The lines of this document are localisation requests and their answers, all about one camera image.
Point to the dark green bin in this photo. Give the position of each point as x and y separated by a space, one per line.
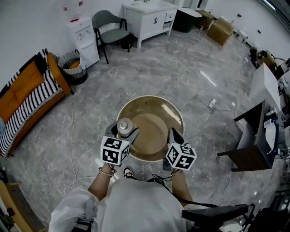
184 21

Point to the wooden shelf frame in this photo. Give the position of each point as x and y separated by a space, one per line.
13 204

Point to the white power strip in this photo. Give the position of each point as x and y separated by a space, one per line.
212 103

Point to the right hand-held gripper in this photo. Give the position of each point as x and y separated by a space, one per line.
181 156

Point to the small cardboard box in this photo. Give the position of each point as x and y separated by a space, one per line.
204 19

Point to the large cardboard box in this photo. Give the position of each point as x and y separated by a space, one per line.
219 31

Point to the clear water bottle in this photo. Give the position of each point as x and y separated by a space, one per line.
72 10

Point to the black white striped blanket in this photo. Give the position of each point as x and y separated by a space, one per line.
34 99

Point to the round glass table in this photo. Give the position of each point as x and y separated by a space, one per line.
151 122

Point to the white woven basket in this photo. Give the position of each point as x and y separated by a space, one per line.
65 61

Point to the person's left forearm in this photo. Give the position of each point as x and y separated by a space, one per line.
102 184

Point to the person's right forearm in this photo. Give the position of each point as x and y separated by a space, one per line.
181 188

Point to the white sink cabinet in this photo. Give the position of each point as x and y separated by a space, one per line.
149 20

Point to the dark desk grey panel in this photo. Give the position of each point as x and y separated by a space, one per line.
249 156

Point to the white projector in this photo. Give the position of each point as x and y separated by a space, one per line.
272 136

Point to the black flat stand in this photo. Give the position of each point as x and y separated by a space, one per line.
215 213

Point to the orange sofa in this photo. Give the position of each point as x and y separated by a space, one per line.
57 81

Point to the white water dispenser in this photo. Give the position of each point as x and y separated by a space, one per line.
85 38

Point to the dark grey basket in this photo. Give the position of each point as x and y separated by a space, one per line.
79 78

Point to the orange cushion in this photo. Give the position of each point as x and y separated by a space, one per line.
6 96
29 79

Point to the person's patterned shoe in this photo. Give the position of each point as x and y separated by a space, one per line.
128 172

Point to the grey chair black legs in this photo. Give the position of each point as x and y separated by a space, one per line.
111 34

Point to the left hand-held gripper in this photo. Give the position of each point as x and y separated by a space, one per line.
114 150

